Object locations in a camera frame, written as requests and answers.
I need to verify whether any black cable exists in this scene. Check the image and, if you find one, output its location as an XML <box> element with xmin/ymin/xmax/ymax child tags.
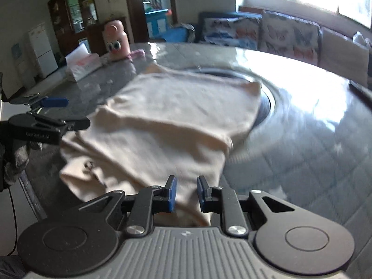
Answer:
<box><xmin>8</xmin><ymin>184</ymin><xmax>18</xmax><ymax>255</ymax></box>

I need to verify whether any person's left forearm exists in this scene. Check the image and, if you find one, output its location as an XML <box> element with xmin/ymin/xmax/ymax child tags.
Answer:
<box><xmin>4</xmin><ymin>141</ymin><xmax>44</xmax><ymax>185</ymax></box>

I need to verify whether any plain beige cushion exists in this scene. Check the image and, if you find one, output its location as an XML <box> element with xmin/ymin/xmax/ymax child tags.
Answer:
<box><xmin>318</xmin><ymin>27</ymin><xmax>369</xmax><ymax>86</ymax></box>

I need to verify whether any square butterfly print cushion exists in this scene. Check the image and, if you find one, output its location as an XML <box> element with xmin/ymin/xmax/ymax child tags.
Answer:
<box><xmin>259</xmin><ymin>11</ymin><xmax>322</xmax><ymax>66</ymax></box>

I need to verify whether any blue plastic drawer cabinet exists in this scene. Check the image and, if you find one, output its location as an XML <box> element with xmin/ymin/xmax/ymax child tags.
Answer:
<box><xmin>144</xmin><ymin>9</ymin><xmax>173</xmax><ymax>34</ymax></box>

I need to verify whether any pink cartoon face bottle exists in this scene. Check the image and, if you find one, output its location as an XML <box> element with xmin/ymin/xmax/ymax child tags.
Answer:
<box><xmin>103</xmin><ymin>20</ymin><xmax>130</xmax><ymax>61</ymax></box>

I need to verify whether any blue cloth on sofa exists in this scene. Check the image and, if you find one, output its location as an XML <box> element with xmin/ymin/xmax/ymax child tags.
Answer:
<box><xmin>163</xmin><ymin>23</ymin><xmax>196</xmax><ymax>43</ymax></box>

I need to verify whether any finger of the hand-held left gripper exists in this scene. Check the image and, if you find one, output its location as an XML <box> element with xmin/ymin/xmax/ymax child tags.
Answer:
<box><xmin>29</xmin><ymin>112</ymin><xmax>90</xmax><ymax>133</ymax></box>
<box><xmin>9</xmin><ymin>94</ymin><xmax>69</xmax><ymax>108</ymax></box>

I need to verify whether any black remote control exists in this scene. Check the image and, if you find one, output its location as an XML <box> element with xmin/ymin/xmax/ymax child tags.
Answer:
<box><xmin>349</xmin><ymin>80</ymin><xmax>372</xmax><ymax>99</ymax></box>

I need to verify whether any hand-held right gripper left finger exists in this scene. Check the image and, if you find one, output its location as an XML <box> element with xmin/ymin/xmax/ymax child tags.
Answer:
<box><xmin>78</xmin><ymin>175</ymin><xmax>177</xmax><ymax>236</ymax></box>

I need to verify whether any dark wooden door frame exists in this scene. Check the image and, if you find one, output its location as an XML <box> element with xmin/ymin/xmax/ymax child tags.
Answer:
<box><xmin>123</xmin><ymin>0</ymin><xmax>178</xmax><ymax>43</ymax></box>

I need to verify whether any cream garment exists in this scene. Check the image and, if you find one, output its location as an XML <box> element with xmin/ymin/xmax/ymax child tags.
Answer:
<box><xmin>59</xmin><ymin>64</ymin><xmax>262</xmax><ymax>227</ymax></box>

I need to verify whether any round built-in induction cooker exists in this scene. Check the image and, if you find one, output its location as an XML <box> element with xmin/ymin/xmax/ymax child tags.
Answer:
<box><xmin>186</xmin><ymin>67</ymin><xmax>276</xmax><ymax>128</ymax></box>

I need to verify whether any wide butterfly print cushion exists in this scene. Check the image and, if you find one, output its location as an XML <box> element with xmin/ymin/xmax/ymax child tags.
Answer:
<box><xmin>202</xmin><ymin>16</ymin><xmax>260</xmax><ymax>51</ymax></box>

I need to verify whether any dark wooden display cabinet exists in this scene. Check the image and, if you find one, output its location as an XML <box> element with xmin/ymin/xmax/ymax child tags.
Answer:
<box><xmin>48</xmin><ymin>0</ymin><xmax>101</xmax><ymax>56</ymax></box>

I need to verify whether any water dispenser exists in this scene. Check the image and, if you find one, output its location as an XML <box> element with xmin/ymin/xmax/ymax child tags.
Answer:
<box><xmin>12</xmin><ymin>43</ymin><xmax>28</xmax><ymax>73</ymax></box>

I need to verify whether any white plush toy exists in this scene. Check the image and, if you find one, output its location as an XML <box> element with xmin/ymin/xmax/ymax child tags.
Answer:
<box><xmin>352</xmin><ymin>31</ymin><xmax>372</xmax><ymax>50</ymax></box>

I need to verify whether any white tissue pack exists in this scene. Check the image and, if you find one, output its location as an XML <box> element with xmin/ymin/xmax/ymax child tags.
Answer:
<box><xmin>64</xmin><ymin>41</ymin><xmax>102</xmax><ymax>82</ymax></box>

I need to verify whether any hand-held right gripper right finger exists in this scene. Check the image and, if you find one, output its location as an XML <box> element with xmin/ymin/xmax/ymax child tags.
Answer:
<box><xmin>197</xmin><ymin>175</ymin><xmax>295</xmax><ymax>236</ymax></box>

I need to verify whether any white refrigerator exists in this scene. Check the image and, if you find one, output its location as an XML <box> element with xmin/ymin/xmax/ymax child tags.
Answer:
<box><xmin>27</xmin><ymin>22</ymin><xmax>59</xmax><ymax>79</ymax></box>

